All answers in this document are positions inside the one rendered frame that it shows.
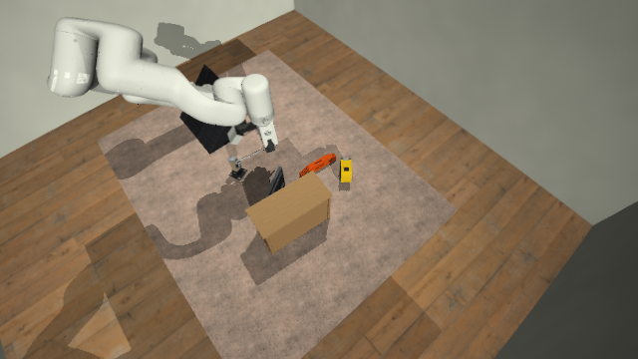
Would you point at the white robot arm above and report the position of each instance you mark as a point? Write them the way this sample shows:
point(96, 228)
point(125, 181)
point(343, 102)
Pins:
point(124, 66)

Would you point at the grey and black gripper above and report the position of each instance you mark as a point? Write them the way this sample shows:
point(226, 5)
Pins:
point(268, 136)

